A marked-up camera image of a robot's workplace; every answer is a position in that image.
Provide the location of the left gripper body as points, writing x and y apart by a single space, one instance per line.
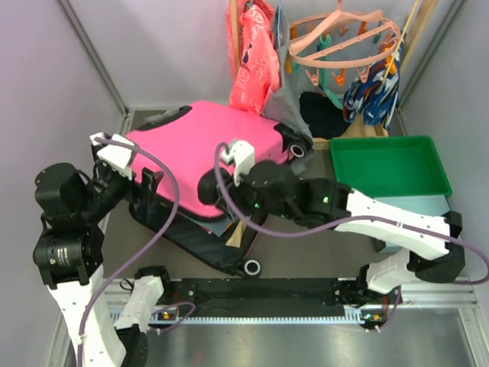
108 186

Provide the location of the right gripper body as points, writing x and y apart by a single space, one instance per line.
249 198

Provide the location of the blue-grey t-shirt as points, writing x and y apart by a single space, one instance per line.
218 227

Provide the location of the pink hard-shell suitcase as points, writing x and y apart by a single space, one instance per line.
185 140

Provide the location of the green plastic tray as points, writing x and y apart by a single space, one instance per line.
385 167

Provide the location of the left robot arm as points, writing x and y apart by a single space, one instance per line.
69 258

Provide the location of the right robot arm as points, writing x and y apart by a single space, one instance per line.
430 249

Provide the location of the wooden clothes rack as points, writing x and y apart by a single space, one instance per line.
413 30

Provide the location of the grey hanging garment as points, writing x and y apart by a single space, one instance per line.
284 105

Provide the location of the dark navy folded garment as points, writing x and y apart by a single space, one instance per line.
323 118

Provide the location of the coral patterned jacket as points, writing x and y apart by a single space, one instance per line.
252 57

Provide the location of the blue white patterned garment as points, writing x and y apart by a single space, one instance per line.
375 99

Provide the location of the teal round clothes hanger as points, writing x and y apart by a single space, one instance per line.
324 72

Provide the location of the light blue plastic tray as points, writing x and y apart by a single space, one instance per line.
431 205

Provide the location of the pink round clothes hanger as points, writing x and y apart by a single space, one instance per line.
303 34

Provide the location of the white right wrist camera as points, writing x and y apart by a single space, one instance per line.
241 154

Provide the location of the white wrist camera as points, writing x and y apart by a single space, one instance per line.
118 158
241 154

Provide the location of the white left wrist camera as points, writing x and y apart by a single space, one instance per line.
118 158

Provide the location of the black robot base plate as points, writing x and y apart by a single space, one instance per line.
274 297

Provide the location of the aluminium rail frame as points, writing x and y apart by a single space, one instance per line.
271 322

